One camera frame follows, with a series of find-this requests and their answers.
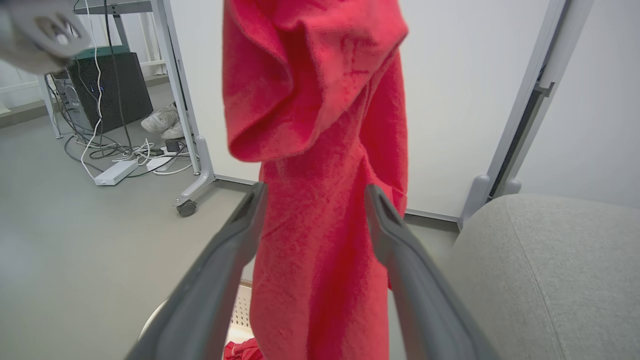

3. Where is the white partition panel grey frame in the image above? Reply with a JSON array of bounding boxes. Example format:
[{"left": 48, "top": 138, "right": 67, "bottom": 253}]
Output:
[
  {"left": 150, "top": 0, "right": 568, "bottom": 231},
  {"left": 492, "top": 0, "right": 640, "bottom": 211}
]

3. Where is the grey fabric sofa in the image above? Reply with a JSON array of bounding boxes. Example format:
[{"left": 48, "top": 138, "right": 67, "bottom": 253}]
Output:
[{"left": 442, "top": 194, "right": 640, "bottom": 360}]

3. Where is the plain red garment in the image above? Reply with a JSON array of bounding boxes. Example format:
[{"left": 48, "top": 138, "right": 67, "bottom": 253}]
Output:
[{"left": 222, "top": 0, "right": 410, "bottom": 360}]

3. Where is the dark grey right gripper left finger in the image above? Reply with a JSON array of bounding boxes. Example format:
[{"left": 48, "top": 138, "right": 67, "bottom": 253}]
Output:
[{"left": 125, "top": 182, "right": 269, "bottom": 360}]

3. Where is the teal box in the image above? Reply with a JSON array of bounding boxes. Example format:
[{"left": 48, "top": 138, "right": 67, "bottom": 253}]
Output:
[{"left": 74, "top": 45, "right": 131, "bottom": 61}]

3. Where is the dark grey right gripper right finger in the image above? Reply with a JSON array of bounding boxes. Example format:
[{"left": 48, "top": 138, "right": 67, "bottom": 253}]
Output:
[{"left": 364, "top": 183, "right": 498, "bottom": 360}]

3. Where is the red shirt with black-white print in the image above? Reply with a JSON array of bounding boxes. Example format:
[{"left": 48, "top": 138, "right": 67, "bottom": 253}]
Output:
[{"left": 223, "top": 338, "right": 263, "bottom": 360}]

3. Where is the thin white hanging cable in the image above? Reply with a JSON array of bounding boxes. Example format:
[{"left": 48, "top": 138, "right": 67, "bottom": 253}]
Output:
[{"left": 79, "top": 0, "right": 104, "bottom": 180}]

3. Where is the white power adapter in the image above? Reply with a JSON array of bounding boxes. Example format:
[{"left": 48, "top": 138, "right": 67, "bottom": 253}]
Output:
[{"left": 146, "top": 155, "right": 176, "bottom": 173}]

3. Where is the black computer tower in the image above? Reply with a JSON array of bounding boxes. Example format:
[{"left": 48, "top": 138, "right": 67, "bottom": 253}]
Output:
[{"left": 50, "top": 50, "right": 154, "bottom": 135}]

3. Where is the white power strip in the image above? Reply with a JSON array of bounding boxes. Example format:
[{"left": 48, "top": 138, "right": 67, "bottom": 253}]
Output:
[{"left": 94, "top": 159, "right": 140, "bottom": 187}]

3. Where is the thin black hanging cable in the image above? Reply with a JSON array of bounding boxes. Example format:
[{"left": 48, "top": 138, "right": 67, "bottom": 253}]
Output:
[{"left": 103, "top": 0, "right": 134, "bottom": 151}]

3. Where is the white sneaker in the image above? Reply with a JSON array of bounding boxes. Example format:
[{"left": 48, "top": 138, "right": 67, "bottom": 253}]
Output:
[
  {"left": 141, "top": 105, "right": 180, "bottom": 134},
  {"left": 161, "top": 120, "right": 186, "bottom": 140}
]

